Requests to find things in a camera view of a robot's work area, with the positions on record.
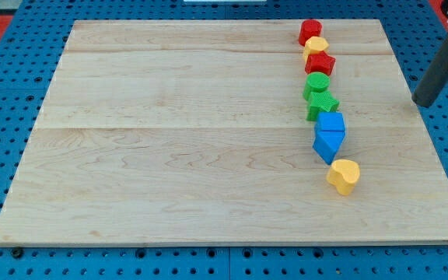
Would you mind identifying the wooden board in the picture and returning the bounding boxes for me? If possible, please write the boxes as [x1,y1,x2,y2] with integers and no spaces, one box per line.
[0,19,448,247]

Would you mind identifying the blue triangle block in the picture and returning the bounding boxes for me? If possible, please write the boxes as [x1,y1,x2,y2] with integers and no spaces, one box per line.
[313,131,345,165]

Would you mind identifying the green star block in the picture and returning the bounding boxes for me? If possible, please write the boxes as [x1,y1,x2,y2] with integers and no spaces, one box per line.
[306,90,340,121]

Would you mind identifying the blue cube block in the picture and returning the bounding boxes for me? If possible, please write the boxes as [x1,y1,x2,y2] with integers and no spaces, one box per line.
[314,112,345,131]

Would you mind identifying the green cylinder block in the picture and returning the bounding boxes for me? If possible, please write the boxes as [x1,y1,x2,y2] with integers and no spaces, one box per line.
[303,72,331,101]

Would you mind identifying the red star block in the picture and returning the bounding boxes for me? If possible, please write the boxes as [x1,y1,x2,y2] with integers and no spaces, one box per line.
[304,51,336,76]

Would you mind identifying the yellow heart block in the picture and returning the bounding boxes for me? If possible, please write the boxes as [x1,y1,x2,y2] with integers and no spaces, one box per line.
[326,159,361,196]

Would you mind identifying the yellow pentagon block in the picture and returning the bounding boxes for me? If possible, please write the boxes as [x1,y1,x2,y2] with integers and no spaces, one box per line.
[303,37,329,61]

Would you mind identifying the red cylinder block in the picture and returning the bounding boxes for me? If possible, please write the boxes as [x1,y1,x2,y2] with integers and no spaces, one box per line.
[298,19,323,46]

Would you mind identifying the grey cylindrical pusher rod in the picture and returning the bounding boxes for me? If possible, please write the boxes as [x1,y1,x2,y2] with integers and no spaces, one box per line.
[411,33,448,107]

